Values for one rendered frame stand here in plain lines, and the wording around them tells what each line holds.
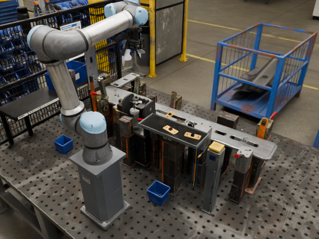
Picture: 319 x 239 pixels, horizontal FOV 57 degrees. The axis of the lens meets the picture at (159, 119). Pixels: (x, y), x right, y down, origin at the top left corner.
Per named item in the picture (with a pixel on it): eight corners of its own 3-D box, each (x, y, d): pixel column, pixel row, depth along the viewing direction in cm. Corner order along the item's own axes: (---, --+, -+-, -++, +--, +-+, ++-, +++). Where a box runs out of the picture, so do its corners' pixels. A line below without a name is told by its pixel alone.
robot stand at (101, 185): (104, 230, 160) (96, 175, 139) (79, 211, 171) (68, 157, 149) (130, 206, 174) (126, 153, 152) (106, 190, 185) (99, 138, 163)
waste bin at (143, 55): (166, 61, 552) (167, 22, 513) (149, 69, 519) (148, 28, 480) (146, 55, 579) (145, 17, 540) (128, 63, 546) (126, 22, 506)
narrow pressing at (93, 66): (99, 84, 243) (95, 43, 224) (89, 89, 235) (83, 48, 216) (99, 84, 243) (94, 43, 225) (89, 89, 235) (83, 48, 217)
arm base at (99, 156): (96, 170, 142) (94, 153, 136) (76, 157, 150) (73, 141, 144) (118, 154, 152) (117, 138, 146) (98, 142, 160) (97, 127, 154)
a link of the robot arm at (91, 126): (93, 151, 138) (89, 126, 131) (76, 139, 146) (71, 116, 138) (113, 139, 146) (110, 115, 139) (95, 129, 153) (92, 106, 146)
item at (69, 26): (86, 55, 258) (80, 19, 242) (65, 63, 243) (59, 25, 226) (84, 55, 259) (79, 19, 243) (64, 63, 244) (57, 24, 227)
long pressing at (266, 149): (280, 142, 178) (280, 141, 177) (268, 163, 163) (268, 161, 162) (109, 85, 244) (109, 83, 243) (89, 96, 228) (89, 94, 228)
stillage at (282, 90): (248, 81, 480) (259, 21, 429) (299, 96, 437) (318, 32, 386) (210, 110, 403) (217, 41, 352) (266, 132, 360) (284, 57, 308)
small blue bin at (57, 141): (75, 149, 220) (73, 139, 215) (64, 155, 213) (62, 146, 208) (65, 143, 225) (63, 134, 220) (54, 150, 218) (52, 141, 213)
